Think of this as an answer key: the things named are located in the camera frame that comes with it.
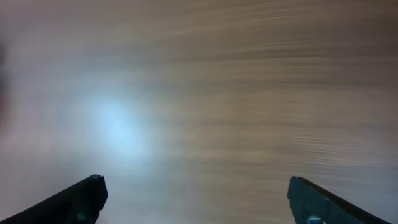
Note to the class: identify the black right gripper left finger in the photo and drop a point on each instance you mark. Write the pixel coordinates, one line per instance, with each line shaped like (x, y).
(80, 203)

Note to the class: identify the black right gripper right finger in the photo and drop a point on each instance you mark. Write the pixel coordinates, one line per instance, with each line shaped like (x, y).
(311, 203)

